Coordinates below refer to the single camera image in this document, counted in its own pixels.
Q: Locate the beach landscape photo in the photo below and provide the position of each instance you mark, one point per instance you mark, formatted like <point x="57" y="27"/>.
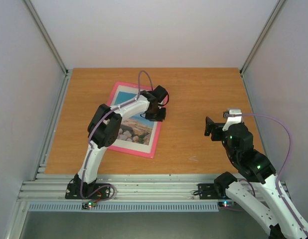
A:
<point x="136" y="129"/>

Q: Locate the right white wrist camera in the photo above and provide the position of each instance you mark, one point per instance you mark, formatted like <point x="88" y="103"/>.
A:
<point x="232" y="116"/>

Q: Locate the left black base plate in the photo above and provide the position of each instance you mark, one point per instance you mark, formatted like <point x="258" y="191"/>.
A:
<point x="104" y="190"/>

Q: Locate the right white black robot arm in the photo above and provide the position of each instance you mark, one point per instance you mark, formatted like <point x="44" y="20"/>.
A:
<point x="277" y="215"/>

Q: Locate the left aluminium corner post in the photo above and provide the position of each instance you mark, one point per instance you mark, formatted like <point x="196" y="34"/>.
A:
<point x="39" y="23"/>

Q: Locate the controller board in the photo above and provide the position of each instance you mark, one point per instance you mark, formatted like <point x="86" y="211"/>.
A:
<point x="226" y="204"/>
<point x="89" y="205"/>

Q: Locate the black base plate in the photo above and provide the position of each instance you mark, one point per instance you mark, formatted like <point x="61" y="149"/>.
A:
<point x="104" y="190"/>
<point x="206" y="191"/>

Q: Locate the left controller board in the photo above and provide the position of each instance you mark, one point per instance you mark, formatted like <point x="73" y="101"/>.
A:
<point x="89" y="205"/>

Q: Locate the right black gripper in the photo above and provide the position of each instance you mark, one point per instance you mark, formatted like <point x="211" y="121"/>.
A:
<point x="216" y="130"/>

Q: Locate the right controller board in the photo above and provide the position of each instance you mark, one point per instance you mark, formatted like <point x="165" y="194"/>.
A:
<point x="226" y="204"/>

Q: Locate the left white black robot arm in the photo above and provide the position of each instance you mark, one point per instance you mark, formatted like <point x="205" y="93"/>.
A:
<point x="104" y="128"/>

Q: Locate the right aluminium corner post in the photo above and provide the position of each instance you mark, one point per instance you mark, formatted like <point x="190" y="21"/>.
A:
<point x="263" y="34"/>

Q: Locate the grey slotted cable duct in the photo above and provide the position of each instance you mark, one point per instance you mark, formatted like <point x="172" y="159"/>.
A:
<point x="125" y="207"/>

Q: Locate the aluminium front rail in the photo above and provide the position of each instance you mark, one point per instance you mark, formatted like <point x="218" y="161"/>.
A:
<point x="130" y="187"/>

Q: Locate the aluminium corner post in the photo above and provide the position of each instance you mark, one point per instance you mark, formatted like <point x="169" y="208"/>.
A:
<point x="39" y="23"/>
<point x="263" y="34"/>

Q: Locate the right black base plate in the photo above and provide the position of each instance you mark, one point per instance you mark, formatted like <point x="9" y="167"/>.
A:
<point x="206" y="191"/>

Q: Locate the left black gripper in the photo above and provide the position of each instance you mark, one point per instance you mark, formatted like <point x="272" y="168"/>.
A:
<point x="160" y="119"/>

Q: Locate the pink photo frame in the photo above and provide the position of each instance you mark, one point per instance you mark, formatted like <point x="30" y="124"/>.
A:
<point x="120" y="93"/>

